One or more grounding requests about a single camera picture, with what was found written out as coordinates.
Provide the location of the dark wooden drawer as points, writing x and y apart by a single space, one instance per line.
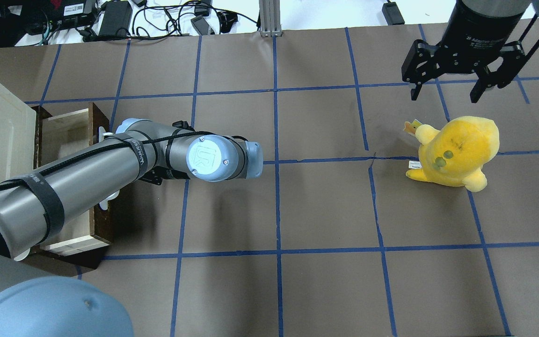
62 136

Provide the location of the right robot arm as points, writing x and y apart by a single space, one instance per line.
502 7

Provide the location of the black power brick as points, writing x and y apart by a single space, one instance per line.
116 18

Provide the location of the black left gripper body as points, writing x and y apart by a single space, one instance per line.
153 176

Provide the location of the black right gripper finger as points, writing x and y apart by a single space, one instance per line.
415 88
487 80

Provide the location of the white drawer handle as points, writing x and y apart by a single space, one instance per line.
108 199

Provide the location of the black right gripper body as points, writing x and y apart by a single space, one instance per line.
477 29

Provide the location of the dark wooden drawer cabinet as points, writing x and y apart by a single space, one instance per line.
69 266

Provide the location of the yellow plush dinosaur toy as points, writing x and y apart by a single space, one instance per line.
455 154

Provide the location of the aluminium frame post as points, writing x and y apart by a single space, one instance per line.
270 18

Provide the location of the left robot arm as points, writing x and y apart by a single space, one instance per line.
36 206

